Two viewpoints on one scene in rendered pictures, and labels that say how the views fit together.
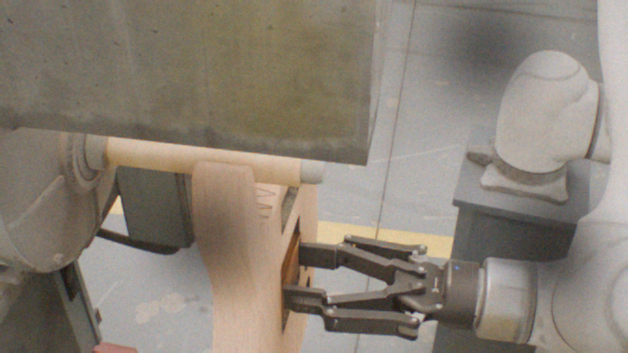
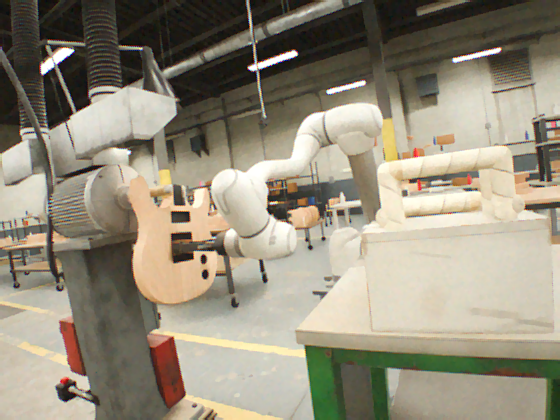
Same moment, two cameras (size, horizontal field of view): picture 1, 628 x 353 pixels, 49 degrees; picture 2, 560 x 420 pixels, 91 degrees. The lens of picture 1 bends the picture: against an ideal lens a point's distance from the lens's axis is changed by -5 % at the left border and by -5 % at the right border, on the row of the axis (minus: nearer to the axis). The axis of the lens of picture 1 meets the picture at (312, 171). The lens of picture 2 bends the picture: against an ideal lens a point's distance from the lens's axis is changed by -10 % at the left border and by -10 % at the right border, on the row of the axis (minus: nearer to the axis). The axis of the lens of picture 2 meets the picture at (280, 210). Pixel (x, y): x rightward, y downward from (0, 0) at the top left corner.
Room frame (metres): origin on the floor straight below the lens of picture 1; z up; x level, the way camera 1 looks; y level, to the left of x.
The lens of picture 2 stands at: (-0.32, -0.59, 1.18)
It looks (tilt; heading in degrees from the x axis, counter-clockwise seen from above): 3 degrees down; 16
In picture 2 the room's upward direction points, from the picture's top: 8 degrees counter-clockwise
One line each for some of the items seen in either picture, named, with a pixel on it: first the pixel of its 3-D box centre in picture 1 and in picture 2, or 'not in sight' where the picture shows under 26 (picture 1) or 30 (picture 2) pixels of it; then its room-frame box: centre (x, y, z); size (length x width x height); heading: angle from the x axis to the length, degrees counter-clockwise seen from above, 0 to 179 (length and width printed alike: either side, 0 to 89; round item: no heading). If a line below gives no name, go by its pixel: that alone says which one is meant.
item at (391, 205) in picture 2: not in sight; (390, 200); (0.20, -0.63, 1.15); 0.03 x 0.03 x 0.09
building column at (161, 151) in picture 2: not in sight; (162, 159); (8.75, 6.10, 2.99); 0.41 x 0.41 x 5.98; 79
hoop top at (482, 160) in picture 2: not in sight; (441, 164); (0.19, -0.71, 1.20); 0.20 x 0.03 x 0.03; 82
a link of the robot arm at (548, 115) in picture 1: (546, 106); (347, 250); (1.17, -0.46, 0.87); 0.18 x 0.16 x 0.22; 74
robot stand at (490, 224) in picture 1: (498, 282); (356, 347); (1.17, -0.45, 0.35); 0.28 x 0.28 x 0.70; 72
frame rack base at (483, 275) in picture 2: not in sight; (449, 268); (0.24, -0.72, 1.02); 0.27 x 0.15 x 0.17; 83
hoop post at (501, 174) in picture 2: not in sight; (503, 187); (0.18, -0.80, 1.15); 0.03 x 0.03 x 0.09
